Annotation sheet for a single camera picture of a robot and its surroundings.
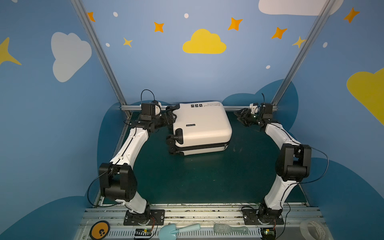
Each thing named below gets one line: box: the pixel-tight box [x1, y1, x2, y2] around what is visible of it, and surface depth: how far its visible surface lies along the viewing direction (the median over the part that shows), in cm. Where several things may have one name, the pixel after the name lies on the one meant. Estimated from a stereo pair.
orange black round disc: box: [89, 220, 111, 240], surface depth 72 cm
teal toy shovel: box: [158, 223, 201, 240], surface depth 72 cm
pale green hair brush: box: [213, 223, 249, 234], surface depth 73 cm
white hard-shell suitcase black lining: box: [166, 101, 233, 156], surface depth 92 cm
